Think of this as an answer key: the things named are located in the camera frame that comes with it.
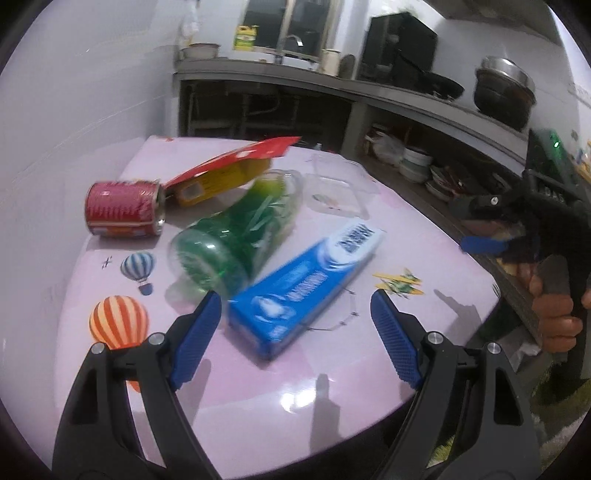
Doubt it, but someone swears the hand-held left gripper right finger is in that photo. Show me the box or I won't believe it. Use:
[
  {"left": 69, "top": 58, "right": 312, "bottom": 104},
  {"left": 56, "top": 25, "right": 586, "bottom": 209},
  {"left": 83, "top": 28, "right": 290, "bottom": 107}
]
[{"left": 370, "top": 288, "right": 541, "bottom": 480}]

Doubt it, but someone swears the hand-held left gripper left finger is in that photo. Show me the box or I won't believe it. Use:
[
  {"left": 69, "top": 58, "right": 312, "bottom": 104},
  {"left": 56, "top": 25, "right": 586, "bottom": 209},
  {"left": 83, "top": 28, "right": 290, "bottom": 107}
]
[{"left": 52, "top": 290, "right": 223, "bottom": 480}]

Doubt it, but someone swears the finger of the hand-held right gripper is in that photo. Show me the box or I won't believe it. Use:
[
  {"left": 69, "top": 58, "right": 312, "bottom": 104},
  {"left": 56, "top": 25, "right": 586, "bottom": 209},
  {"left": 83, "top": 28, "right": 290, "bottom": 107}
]
[
  {"left": 450, "top": 191, "right": 527, "bottom": 222},
  {"left": 459, "top": 234, "right": 539, "bottom": 265}
]

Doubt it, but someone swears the blue toothpaste box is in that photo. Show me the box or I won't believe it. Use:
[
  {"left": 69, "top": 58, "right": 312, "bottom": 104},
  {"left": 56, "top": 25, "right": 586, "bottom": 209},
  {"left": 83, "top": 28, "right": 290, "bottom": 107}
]
[{"left": 228, "top": 220, "right": 386, "bottom": 361}]

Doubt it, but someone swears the green plastic bottle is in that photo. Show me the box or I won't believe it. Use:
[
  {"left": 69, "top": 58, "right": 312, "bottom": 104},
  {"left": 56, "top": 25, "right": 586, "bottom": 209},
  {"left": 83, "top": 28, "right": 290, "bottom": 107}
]
[{"left": 167, "top": 170, "right": 305, "bottom": 296}]

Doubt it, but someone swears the red drink can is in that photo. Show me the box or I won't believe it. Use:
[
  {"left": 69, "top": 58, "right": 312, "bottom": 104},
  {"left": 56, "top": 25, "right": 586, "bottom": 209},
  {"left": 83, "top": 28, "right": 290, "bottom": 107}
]
[{"left": 84, "top": 180, "right": 167, "bottom": 238}]

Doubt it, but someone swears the person's right hand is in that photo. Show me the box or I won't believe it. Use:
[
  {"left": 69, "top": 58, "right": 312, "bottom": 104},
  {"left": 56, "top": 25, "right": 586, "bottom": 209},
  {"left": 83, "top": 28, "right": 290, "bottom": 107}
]
[{"left": 517, "top": 264, "right": 591, "bottom": 354}]

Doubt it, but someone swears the stack of plates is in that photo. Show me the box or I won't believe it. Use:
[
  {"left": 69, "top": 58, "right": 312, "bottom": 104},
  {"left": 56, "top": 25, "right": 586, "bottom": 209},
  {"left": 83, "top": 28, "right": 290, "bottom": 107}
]
[{"left": 425, "top": 164, "right": 462, "bottom": 204}]

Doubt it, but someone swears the stack of white bowls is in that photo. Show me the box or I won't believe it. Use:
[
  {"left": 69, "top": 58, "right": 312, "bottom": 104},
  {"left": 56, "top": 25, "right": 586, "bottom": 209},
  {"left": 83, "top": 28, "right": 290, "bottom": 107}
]
[{"left": 399, "top": 145, "right": 435, "bottom": 183}]

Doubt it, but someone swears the black cooking pot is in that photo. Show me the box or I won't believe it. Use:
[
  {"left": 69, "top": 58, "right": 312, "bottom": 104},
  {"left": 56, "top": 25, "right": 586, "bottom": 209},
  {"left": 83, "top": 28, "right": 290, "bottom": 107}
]
[{"left": 473, "top": 55, "right": 536, "bottom": 132}]

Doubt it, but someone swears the white plastic bag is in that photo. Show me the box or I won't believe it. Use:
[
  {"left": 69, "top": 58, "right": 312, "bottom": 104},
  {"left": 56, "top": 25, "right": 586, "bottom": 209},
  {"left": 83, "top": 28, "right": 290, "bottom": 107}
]
[{"left": 372, "top": 134, "right": 404, "bottom": 167}]

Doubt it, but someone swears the black wok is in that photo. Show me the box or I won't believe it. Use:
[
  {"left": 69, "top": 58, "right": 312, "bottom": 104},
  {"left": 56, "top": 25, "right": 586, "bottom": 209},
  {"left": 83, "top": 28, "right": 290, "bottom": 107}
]
[{"left": 406, "top": 69, "right": 465, "bottom": 100}]

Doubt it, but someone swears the clear plastic tray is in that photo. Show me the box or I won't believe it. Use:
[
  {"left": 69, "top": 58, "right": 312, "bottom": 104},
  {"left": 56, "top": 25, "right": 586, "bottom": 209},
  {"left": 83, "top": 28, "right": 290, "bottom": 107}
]
[{"left": 307, "top": 152, "right": 382, "bottom": 220}]

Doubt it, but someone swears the red yellow carton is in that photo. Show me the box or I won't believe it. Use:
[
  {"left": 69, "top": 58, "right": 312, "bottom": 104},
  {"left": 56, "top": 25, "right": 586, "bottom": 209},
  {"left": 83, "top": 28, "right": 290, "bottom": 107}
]
[{"left": 163, "top": 136, "right": 303, "bottom": 207}]

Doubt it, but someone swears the black appliance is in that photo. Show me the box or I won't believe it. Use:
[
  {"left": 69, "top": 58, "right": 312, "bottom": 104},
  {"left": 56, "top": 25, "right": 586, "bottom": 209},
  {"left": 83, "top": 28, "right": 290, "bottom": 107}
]
[{"left": 358, "top": 13, "right": 438, "bottom": 88}]

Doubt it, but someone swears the grey concrete counter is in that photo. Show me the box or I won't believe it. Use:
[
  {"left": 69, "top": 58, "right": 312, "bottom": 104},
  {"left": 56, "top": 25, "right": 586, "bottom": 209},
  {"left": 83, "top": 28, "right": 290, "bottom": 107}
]
[{"left": 173, "top": 58, "right": 591, "bottom": 342}]

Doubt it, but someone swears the metal faucet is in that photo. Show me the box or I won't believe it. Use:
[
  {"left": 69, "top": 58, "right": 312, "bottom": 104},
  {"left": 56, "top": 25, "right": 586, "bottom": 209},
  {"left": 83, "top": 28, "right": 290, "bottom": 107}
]
[{"left": 276, "top": 34, "right": 303, "bottom": 65}]

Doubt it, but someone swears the window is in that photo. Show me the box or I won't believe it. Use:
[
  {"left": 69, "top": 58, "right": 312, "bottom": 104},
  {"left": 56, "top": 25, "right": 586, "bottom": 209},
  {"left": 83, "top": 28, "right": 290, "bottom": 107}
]
[{"left": 240, "top": 0, "right": 342, "bottom": 61}]

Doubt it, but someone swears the yellow green bottle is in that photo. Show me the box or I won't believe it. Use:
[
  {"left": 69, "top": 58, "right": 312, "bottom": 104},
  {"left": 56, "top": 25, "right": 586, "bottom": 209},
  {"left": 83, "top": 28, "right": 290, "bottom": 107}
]
[{"left": 233, "top": 25, "right": 258, "bottom": 51}]

